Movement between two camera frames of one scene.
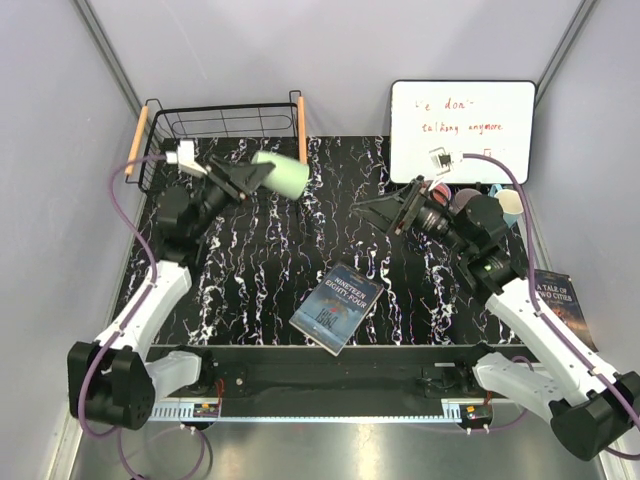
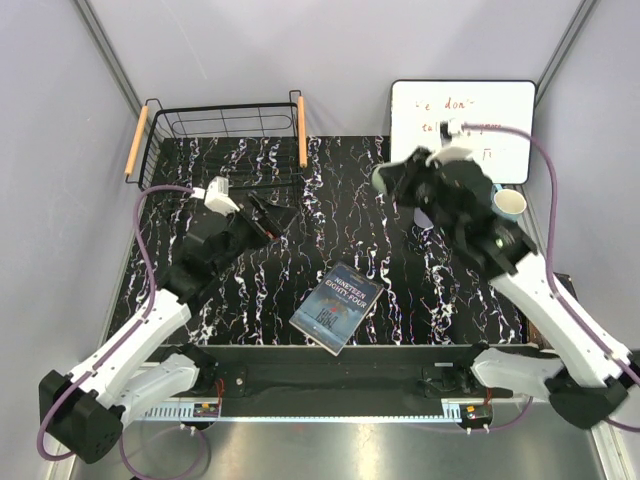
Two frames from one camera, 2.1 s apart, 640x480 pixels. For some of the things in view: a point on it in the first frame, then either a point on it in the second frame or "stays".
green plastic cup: x=289 y=179 -> x=377 y=179
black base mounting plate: x=361 y=370 stays
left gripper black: x=252 y=174 -> x=280 y=216
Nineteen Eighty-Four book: x=336 y=307 stays
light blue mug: x=511 y=203 stays
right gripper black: x=383 y=212 -> x=401 y=175
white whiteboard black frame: x=497 y=118 stays
